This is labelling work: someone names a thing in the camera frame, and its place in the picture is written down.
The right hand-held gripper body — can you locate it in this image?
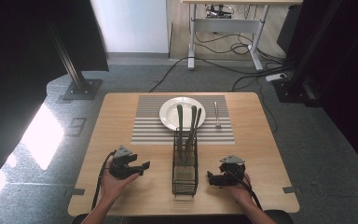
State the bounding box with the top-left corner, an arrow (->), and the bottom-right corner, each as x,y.
218,154 -> 247,187

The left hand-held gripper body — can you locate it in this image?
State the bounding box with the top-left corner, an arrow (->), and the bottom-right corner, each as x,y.
108,145 -> 139,180

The person's right hand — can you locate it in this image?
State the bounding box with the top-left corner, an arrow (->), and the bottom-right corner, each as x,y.
223,173 -> 254,207

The person's left hand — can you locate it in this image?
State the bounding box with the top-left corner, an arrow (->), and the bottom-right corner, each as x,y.
100,167 -> 141,203

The grey striped placemat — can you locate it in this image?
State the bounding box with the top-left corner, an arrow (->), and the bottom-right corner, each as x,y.
130,94 -> 236,147

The white round plate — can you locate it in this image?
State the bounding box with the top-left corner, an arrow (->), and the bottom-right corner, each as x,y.
158,96 -> 207,132

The steel fork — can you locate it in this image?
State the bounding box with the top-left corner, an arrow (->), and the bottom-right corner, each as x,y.
213,101 -> 223,130

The floor socket cover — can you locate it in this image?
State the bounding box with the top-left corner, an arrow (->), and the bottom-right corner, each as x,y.
68,117 -> 88,137

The person's right knee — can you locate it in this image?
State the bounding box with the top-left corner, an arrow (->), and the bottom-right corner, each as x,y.
263,209 -> 296,224

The white power strip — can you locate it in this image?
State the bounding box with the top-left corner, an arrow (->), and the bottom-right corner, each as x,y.
265,72 -> 289,83

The black metal stand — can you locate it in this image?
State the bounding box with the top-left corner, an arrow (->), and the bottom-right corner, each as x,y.
272,0 -> 344,108
46,17 -> 103,102

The black curtain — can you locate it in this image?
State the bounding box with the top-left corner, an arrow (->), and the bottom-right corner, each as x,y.
0,0 -> 110,194
276,0 -> 358,180

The white-legged desk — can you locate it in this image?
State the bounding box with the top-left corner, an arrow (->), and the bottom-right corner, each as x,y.
181,0 -> 304,72

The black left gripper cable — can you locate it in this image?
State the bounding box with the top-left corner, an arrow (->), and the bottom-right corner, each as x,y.
90,150 -> 117,212

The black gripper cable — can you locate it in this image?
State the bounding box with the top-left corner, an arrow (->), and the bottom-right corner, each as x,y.
227,169 -> 264,212
90,150 -> 117,212

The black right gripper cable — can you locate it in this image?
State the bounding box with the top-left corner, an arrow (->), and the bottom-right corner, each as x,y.
227,169 -> 264,212

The black wire cutlery holder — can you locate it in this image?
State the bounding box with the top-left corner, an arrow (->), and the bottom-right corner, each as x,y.
171,126 -> 200,198

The long-handled steel cutlery piece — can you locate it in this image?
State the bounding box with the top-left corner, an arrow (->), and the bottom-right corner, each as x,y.
184,105 -> 198,163

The thin-handled steel cutlery piece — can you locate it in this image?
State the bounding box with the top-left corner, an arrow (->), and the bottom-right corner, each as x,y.
186,107 -> 202,147

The wide-handled steel cutlery piece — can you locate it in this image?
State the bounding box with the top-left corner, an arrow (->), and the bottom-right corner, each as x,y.
176,104 -> 185,163

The black floor cable bundle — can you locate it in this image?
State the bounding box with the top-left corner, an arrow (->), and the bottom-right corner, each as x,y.
194,30 -> 293,77

